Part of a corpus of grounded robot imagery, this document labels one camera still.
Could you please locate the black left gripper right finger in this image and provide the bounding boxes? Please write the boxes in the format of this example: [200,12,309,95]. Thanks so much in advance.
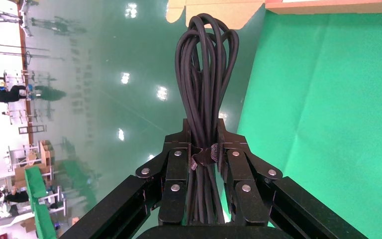
[216,119,370,239]

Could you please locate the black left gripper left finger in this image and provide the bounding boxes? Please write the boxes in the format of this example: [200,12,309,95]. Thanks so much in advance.
[59,119,191,239]

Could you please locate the black data cable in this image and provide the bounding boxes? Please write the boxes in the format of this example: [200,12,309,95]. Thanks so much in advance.
[174,13,240,227]

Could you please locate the orange cardboard box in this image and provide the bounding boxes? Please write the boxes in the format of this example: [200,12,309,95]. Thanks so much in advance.
[165,0,382,31]

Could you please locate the green table mat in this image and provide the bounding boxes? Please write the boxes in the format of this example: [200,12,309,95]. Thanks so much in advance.
[220,9,382,239]

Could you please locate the stacked brown cardboard boxes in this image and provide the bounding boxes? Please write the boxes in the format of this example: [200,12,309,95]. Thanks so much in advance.
[38,140,55,166]

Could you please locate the green cloth covered table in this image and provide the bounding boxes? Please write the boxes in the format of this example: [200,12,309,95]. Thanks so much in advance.
[23,165,57,239]

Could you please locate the person in black clothes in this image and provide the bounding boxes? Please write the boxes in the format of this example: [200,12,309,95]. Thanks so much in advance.
[0,186,30,204]
[0,85,27,104]

